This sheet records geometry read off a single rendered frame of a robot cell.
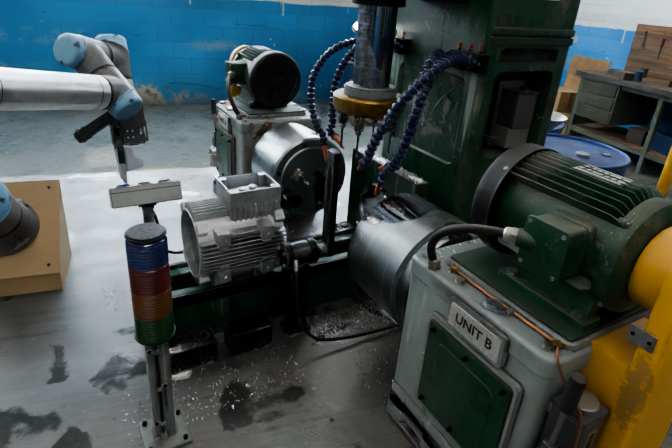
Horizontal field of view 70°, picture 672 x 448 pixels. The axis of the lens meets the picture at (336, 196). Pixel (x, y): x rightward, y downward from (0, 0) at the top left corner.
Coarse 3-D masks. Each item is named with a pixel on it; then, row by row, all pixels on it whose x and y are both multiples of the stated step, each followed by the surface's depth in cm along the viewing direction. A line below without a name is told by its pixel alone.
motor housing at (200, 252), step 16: (192, 208) 105; (208, 208) 106; (224, 208) 107; (192, 224) 116; (208, 224) 104; (224, 224) 106; (240, 224) 107; (192, 240) 117; (208, 240) 103; (240, 240) 106; (256, 240) 107; (272, 240) 109; (192, 256) 116; (208, 256) 103; (224, 256) 105; (240, 256) 107; (256, 256) 109; (272, 256) 111; (192, 272) 112; (208, 272) 105; (240, 272) 113
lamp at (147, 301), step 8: (136, 296) 73; (152, 296) 73; (160, 296) 74; (168, 296) 75; (136, 304) 74; (144, 304) 73; (152, 304) 73; (160, 304) 74; (168, 304) 76; (136, 312) 74; (144, 312) 74; (152, 312) 74; (160, 312) 75; (168, 312) 76; (144, 320) 74; (152, 320) 74
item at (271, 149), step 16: (272, 128) 153; (288, 128) 148; (304, 128) 149; (256, 144) 153; (272, 144) 143; (288, 144) 139; (304, 144) 138; (256, 160) 148; (272, 160) 139; (288, 160) 138; (304, 160) 140; (320, 160) 143; (272, 176) 138; (288, 176) 140; (304, 176) 139; (320, 176) 145; (288, 192) 142; (304, 192) 145; (320, 192) 148; (288, 208) 145; (304, 208) 147; (320, 208) 150
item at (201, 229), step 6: (180, 204) 112; (276, 210) 110; (282, 210) 111; (276, 216) 110; (282, 216) 110; (204, 222) 102; (276, 222) 111; (198, 228) 101; (204, 228) 102; (198, 234) 101; (204, 234) 102; (276, 264) 114; (198, 276) 106; (204, 276) 106; (198, 282) 107; (204, 282) 106
